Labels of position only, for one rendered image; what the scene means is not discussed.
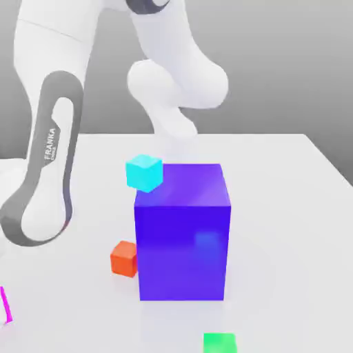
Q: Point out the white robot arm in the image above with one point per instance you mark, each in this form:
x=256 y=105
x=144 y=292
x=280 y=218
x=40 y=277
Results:
x=52 y=47

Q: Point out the small green cube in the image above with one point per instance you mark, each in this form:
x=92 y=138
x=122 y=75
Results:
x=219 y=343

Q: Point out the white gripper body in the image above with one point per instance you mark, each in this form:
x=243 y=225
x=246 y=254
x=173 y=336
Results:
x=2 y=309

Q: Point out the small magenta cube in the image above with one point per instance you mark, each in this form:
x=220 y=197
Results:
x=6 y=306

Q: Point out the small cyan cube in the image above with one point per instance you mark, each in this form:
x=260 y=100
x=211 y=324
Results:
x=143 y=173

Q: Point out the small orange cube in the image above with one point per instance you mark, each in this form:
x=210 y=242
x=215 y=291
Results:
x=123 y=259

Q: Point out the large purple box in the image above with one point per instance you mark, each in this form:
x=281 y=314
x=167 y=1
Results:
x=182 y=248

